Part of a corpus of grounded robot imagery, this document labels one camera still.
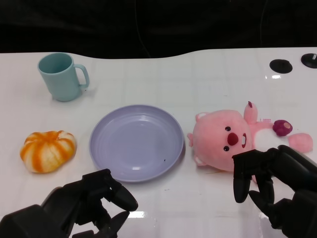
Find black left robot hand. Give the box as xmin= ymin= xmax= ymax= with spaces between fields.
xmin=41 ymin=168 xmax=139 ymax=238

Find pink plush beaver doll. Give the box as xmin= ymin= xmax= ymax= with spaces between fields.
xmin=187 ymin=101 xmax=313 ymax=174

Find black round table grommet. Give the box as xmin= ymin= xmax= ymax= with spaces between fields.
xmin=301 ymin=53 xmax=317 ymax=67
xmin=269 ymin=59 xmax=293 ymax=74

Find lavender plastic plate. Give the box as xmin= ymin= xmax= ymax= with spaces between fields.
xmin=89 ymin=104 xmax=185 ymax=183

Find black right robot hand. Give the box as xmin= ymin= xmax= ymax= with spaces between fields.
xmin=232 ymin=145 xmax=317 ymax=238

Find orange white plush pumpkin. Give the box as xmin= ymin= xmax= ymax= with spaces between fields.
xmin=19 ymin=130 xmax=77 ymax=174

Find teal plastic mug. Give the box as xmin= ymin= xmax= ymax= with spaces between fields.
xmin=37 ymin=52 xmax=90 ymax=102

